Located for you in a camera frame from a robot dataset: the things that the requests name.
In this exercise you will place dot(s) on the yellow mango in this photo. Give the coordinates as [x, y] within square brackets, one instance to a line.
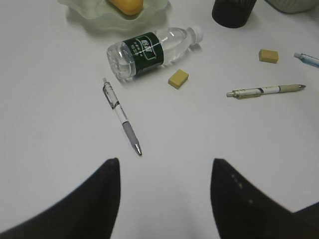
[128, 7]

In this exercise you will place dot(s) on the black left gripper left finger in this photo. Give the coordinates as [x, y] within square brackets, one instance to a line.
[89, 212]

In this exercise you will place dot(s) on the black mesh pen holder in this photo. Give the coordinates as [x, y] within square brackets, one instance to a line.
[232, 13]

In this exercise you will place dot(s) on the yellow eraser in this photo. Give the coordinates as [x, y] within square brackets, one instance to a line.
[268, 56]
[178, 79]

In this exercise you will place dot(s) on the grey grip pen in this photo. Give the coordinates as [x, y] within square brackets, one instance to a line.
[116, 106]

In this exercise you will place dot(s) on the pale green wavy glass plate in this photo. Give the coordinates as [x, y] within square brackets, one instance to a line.
[102, 15]

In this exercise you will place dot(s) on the clear water bottle green label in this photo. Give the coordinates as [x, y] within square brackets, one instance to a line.
[134, 56]

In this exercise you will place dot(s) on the beige grip pen middle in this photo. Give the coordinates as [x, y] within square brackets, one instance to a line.
[257, 92]

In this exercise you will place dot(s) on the yellow eraser left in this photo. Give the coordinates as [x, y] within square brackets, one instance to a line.
[178, 79]

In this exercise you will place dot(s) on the yellow eraser middle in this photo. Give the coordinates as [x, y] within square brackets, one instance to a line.
[268, 56]

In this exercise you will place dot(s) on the blue clip pen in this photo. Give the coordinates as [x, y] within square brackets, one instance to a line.
[307, 59]

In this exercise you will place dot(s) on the pale green plastic basket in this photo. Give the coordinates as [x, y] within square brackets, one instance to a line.
[293, 6]

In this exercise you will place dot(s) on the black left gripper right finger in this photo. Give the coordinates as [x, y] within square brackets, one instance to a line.
[242, 211]

